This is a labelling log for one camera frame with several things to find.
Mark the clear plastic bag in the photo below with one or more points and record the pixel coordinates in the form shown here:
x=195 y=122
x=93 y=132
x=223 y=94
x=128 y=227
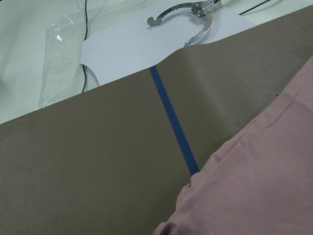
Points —
x=62 y=75

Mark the pink Snoopy t-shirt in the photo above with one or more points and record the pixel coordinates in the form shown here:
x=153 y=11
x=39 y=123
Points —
x=260 y=182

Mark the metal reacher grabber tool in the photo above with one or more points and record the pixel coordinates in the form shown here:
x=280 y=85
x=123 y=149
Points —
x=184 y=23

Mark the white paper sheet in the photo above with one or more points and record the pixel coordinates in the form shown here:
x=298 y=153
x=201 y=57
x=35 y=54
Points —
x=125 y=48

